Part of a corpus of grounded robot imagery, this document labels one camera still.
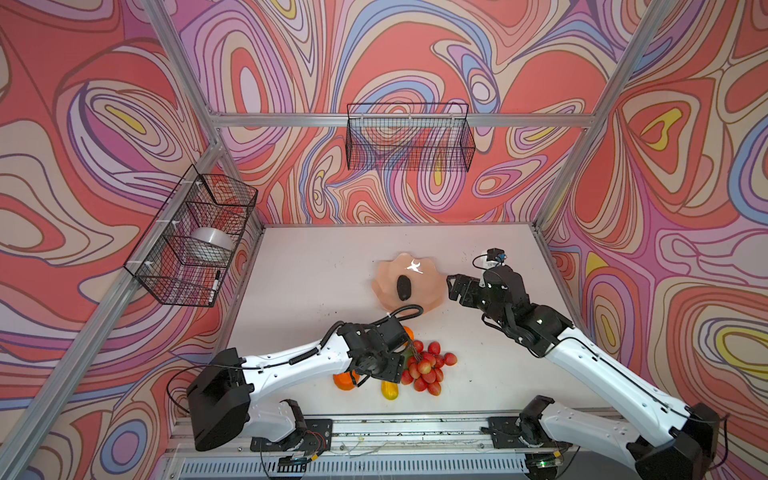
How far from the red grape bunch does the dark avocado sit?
170mm

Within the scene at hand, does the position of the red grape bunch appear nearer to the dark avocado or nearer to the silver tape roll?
the dark avocado

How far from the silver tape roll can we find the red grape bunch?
563 mm

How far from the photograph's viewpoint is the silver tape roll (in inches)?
27.8

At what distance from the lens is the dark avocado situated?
3.21 ft

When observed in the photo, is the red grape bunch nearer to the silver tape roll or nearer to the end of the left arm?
the end of the left arm

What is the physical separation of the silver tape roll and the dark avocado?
0.52 metres

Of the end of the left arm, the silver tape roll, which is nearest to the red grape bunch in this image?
the end of the left arm

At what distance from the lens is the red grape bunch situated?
2.59 feet
